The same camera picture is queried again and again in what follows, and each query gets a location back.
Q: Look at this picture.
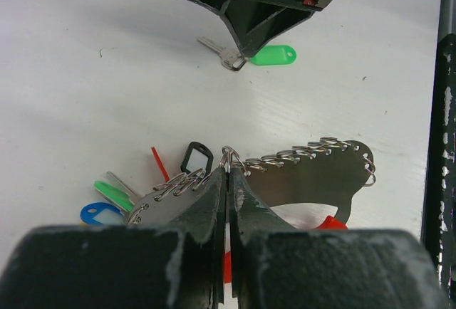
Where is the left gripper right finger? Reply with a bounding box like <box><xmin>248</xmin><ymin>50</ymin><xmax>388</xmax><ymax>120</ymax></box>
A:
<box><xmin>227</xmin><ymin>168</ymin><xmax>294</xmax><ymax>308</ymax></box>

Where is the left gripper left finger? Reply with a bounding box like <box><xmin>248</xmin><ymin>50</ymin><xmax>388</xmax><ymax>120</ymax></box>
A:
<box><xmin>170</xmin><ymin>168</ymin><xmax>227</xmax><ymax>308</ymax></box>

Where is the key with green tag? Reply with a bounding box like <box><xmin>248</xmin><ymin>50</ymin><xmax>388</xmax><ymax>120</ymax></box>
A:
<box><xmin>197</xmin><ymin>36</ymin><xmax>297</xmax><ymax>73</ymax></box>

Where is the black key tag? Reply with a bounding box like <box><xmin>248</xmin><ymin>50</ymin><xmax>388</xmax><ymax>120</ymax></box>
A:
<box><xmin>180</xmin><ymin>142</ymin><xmax>214</xmax><ymax>175</ymax></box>

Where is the red key tag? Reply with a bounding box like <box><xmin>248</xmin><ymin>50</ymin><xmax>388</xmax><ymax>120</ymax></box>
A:
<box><xmin>151</xmin><ymin>147</ymin><xmax>170</xmax><ymax>182</ymax></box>

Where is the green key tag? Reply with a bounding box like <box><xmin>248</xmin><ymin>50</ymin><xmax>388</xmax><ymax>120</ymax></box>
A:
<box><xmin>93</xmin><ymin>181</ymin><xmax>134</xmax><ymax>213</ymax></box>

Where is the metal key holder red handle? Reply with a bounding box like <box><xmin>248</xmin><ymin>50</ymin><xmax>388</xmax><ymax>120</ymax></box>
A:
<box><xmin>124</xmin><ymin>136</ymin><xmax>377</xmax><ymax>283</ymax></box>

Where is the silver key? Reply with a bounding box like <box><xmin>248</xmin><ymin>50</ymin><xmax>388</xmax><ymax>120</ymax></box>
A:
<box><xmin>106</xmin><ymin>171</ymin><xmax>143</xmax><ymax>204</ymax></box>

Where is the blue key tag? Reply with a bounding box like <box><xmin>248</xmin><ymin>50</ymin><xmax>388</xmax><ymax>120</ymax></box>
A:
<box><xmin>80</xmin><ymin>202</ymin><xmax>123</xmax><ymax>225</ymax></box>

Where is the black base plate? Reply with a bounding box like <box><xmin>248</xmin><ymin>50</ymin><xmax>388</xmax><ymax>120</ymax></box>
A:
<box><xmin>421</xmin><ymin>0</ymin><xmax>455</xmax><ymax>298</ymax></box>

